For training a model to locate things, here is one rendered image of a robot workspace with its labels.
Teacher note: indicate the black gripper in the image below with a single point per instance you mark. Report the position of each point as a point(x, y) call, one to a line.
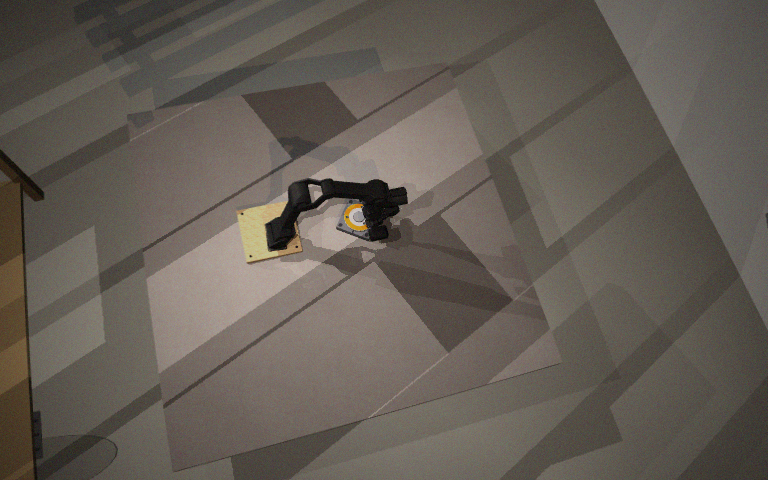
point(374, 219)

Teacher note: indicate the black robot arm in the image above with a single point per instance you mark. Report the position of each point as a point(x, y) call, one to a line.
point(374, 194)

